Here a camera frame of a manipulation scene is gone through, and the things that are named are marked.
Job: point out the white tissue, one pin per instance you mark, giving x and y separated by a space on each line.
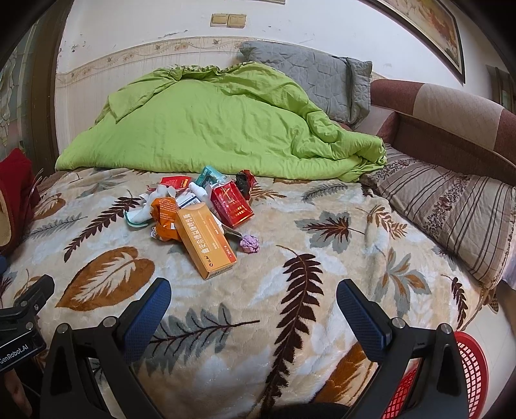
139 218

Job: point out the red cloth garment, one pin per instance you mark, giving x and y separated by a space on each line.
19 197

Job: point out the orange medicine box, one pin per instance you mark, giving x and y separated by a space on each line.
204 240

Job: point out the leaf pattern fleece blanket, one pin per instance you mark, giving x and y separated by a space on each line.
268 331

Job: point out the green duvet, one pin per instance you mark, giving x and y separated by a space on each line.
247 116

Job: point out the white barcode medicine box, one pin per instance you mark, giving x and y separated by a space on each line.
186 199

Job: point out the grey quilted pillow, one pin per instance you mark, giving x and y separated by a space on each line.
338 85

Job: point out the white dropper bottle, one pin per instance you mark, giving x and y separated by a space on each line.
200 193

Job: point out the striped brown pillow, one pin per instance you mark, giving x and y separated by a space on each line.
471 217

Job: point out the red cigarette pack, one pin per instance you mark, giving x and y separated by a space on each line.
230 205

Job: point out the black red wrapper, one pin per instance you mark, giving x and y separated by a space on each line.
245 182

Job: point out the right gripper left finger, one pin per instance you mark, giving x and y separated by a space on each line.
70 389

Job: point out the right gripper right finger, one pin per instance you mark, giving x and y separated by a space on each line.
392 343

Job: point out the teal small packet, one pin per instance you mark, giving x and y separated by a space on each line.
210 176

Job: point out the orange snack wrapper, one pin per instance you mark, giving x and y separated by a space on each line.
164 211

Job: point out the purple paper ball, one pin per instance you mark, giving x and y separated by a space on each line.
249 244

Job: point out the beige wall switch plate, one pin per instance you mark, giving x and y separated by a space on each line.
219 20
236 21

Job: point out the dark wooden door frame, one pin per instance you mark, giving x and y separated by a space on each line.
31 32

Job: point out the framed wall picture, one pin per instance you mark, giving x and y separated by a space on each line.
433 24

